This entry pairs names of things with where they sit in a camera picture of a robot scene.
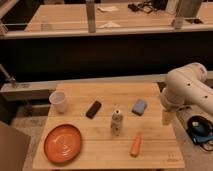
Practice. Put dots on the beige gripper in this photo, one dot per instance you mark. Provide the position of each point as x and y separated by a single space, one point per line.
167 117

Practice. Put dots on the small white bottle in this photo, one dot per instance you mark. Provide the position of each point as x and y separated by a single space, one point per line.
116 122

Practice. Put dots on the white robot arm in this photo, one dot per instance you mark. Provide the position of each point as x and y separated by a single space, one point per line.
185 84

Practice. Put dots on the blue sponge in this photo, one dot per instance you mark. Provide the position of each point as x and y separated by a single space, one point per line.
139 107

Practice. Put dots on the orange carrot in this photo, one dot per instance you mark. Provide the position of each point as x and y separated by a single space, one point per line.
135 148

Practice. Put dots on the black rectangular block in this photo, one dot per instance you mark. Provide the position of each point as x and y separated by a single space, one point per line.
93 109

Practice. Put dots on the white paper sheet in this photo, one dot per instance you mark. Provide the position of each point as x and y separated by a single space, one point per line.
109 24

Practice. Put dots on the orange plate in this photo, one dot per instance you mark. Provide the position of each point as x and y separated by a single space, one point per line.
62 144

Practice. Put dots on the black devices on far table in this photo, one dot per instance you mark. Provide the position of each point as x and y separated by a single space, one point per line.
148 6

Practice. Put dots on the white plastic cup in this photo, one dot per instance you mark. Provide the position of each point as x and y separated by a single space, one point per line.
59 101

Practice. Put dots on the grey metal post right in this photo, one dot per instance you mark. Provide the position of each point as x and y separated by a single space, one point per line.
187 11

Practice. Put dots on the grey metal post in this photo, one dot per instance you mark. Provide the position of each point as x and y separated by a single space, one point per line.
187 11
90 9

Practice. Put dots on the metal clamp on rail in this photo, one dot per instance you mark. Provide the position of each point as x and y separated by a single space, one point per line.
9 78

